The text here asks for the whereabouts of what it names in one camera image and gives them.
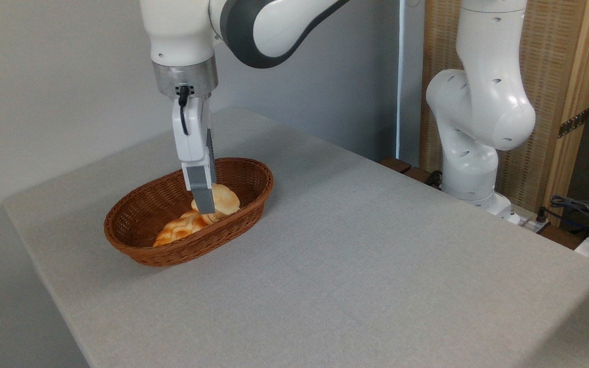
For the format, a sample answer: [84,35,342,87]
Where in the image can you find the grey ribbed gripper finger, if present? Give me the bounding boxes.
[180,161,217,215]

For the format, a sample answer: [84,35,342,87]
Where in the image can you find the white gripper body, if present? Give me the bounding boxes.
[172,94,217,165]

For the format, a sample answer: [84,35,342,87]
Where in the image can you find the round bread roll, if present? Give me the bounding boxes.
[191,182,241,216]

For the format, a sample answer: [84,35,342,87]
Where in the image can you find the braided bread loaf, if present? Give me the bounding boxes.
[152,208,224,248]

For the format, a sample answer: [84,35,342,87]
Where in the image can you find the brown wicker basket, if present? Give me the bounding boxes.
[103,157,275,267]

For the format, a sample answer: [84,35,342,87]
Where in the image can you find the wooden woven screen panel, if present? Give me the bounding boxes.
[419,0,589,226]

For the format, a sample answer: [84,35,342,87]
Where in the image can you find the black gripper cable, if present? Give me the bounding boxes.
[176,85,192,136]

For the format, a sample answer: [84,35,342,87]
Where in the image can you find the white vertical partition post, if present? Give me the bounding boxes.
[396,0,408,160]

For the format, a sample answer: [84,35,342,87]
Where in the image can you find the black metal hinge bracket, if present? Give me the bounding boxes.
[557,108,589,139]

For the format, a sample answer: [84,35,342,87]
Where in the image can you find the black cable bundle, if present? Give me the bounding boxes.
[541,194,589,241]

